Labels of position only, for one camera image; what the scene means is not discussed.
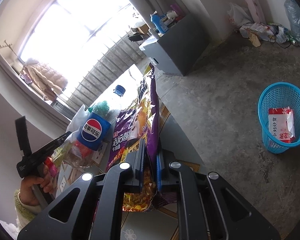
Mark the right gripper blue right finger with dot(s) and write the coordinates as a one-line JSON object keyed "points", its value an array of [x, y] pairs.
{"points": [[160, 167]]}

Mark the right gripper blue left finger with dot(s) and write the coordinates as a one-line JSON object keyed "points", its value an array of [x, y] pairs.
{"points": [[139, 167]]}

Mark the crushed clear plastic bottle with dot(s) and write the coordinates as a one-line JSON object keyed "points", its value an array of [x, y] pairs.
{"points": [[76, 154]]}

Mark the purple noodle snack bag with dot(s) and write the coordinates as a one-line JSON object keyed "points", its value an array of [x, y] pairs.
{"points": [[141, 120]]}

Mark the pepsi plastic bottle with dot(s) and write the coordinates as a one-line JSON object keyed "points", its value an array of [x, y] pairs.
{"points": [[100, 124]]}

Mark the red white snack bag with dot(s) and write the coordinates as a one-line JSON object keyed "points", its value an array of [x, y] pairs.
{"points": [[281, 124]]}

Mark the blue plastic trash basket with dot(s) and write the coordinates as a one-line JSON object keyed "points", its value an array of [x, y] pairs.
{"points": [[279, 95]]}

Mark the left hand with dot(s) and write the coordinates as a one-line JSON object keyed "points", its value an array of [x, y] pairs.
{"points": [[26, 194]]}

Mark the yellow green snack bag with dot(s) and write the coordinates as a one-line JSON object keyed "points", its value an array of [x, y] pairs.
{"points": [[60, 152]]}

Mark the white crumpled plastic bag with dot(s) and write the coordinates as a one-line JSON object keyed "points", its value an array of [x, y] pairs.
{"points": [[77, 123]]}

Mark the beige puffer jacket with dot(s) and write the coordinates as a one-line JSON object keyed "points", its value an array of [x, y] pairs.
{"points": [[48, 80]]}

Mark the grey storage cabinet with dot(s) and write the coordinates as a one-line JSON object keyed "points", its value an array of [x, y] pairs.
{"points": [[176, 51]]}

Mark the blue detergent bottle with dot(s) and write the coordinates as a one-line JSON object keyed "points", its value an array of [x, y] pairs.
{"points": [[159, 24]]}

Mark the pink rolled mat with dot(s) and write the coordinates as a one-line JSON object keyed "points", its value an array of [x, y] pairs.
{"points": [[256, 11]]}

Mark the white plastic bag by wall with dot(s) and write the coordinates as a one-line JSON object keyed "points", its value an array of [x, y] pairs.
{"points": [[239, 16]]}

